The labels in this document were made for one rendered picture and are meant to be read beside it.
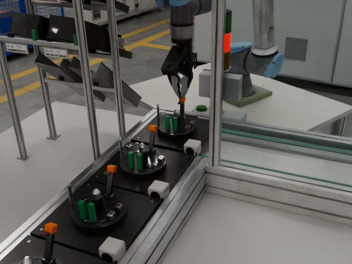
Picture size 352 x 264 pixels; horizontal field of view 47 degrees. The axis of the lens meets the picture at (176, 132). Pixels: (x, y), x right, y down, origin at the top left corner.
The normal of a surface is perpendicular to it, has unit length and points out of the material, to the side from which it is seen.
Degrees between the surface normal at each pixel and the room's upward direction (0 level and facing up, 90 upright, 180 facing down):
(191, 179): 0
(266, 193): 90
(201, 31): 90
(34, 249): 0
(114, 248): 0
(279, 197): 90
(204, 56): 90
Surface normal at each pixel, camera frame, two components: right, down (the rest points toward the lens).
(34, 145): -0.02, -0.88
